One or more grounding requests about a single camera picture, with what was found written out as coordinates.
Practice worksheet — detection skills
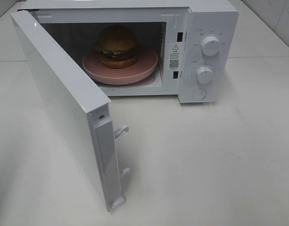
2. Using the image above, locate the white microwave door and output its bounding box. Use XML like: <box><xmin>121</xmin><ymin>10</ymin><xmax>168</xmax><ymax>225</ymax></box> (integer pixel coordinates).
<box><xmin>11</xmin><ymin>10</ymin><xmax>130</xmax><ymax>211</ymax></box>

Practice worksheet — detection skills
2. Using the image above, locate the white timer knob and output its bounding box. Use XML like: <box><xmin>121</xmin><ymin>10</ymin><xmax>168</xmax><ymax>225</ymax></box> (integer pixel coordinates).
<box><xmin>196</xmin><ymin>66</ymin><xmax>214</xmax><ymax>84</ymax></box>

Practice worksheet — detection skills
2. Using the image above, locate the round door release button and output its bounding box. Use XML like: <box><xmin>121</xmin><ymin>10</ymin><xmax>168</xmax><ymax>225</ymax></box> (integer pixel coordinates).
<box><xmin>192</xmin><ymin>88</ymin><xmax>207</xmax><ymax>100</ymax></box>

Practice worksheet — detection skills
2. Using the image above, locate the white microwave oven body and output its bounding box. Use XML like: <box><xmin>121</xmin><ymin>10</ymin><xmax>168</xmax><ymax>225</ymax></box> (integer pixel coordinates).
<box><xmin>18</xmin><ymin>0</ymin><xmax>239</xmax><ymax>103</ymax></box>

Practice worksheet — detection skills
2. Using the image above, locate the burger with lettuce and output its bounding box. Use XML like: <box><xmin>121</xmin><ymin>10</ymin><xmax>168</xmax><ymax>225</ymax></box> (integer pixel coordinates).
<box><xmin>94</xmin><ymin>25</ymin><xmax>138</xmax><ymax>69</ymax></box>

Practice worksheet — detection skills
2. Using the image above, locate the pink round plate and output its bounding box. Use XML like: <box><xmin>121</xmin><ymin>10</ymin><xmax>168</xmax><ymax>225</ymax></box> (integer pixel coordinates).
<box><xmin>83</xmin><ymin>45</ymin><xmax>158</xmax><ymax>85</ymax></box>

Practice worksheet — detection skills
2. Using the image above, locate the upper white power knob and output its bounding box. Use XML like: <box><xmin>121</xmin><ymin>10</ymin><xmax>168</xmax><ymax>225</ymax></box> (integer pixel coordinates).
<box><xmin>200</xmin><ymin>34</ymin><xmax>221</xmax><ymax>57</ymax></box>

